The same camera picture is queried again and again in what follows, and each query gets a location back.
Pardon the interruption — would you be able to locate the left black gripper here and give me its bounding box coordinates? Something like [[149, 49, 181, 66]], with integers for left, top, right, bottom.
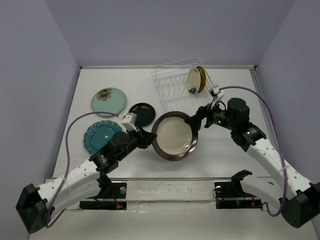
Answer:
[[116, 125, 157, 162]]

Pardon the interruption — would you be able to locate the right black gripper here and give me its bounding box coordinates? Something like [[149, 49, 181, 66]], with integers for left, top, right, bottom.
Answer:
[[184, 98, 237, 132]]

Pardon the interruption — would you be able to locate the black round plate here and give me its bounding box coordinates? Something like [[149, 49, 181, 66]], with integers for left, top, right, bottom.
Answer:
[[128, 102, 156, 127]]

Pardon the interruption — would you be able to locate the large dark rimmed plate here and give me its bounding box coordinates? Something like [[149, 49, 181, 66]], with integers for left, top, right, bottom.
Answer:
[[151, 111, 198, 162]]

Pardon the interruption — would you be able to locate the cream plate with black marks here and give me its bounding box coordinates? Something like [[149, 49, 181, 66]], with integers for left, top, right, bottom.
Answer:
[[186, 67, 201, 95]]

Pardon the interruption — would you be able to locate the yellow patterned plate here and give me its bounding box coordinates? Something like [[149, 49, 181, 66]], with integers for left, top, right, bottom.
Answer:
[[196, 66, 207, 93]]

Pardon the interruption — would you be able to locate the dark teal scalloped plate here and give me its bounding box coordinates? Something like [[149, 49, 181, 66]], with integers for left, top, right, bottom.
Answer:
[[83, 120, 123, 155]]

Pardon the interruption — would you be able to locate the light green flower plate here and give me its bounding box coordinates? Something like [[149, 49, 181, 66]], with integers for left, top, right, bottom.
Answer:
[[91, 87, 127, 114]]

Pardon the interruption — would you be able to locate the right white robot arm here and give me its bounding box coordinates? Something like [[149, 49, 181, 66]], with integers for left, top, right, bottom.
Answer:
[[185, 98, 320, 228]]

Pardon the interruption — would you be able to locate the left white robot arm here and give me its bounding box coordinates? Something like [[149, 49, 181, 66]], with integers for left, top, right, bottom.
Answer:
[[15, 127, 157, 234]]

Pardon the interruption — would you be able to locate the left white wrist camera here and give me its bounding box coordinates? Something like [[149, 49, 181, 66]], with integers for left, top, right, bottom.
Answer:
[[117, 112, 137, 132]]

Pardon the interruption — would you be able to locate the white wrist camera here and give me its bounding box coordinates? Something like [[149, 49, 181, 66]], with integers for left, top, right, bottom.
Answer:
[[117, 112, 137, 132], [209, 85, 225, 101]]

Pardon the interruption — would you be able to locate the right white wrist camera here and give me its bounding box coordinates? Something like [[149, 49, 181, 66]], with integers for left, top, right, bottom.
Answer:
[[209, 85, 225, 101]]

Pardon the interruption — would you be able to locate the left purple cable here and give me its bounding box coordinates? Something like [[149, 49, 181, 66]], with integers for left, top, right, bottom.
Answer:
[[44, 111, 121, 229]]

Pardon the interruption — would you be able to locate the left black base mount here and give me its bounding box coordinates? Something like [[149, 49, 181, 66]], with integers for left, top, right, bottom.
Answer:
[[78, 181, 127, 211]]

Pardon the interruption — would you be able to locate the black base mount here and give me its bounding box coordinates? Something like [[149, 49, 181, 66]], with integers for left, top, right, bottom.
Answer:
[[212, 181, 263, 210], [78, 181, 127, 211]]

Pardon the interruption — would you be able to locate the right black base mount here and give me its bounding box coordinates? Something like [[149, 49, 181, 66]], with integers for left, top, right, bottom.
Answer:
[[212, 181, 263, 210]]

